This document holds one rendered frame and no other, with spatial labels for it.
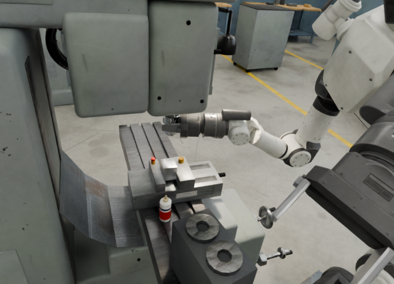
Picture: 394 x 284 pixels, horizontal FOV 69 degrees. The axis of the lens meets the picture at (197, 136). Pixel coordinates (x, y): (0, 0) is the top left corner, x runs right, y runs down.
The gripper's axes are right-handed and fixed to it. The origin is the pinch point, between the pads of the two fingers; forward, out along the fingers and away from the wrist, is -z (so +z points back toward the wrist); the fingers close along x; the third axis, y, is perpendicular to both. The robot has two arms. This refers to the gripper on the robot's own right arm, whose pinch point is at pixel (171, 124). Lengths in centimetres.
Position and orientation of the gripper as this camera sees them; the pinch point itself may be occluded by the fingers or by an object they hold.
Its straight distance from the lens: 98.1
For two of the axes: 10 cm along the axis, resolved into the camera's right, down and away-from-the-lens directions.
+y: -0.8, 8.5, 5.2
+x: 0.5, 5.3, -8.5
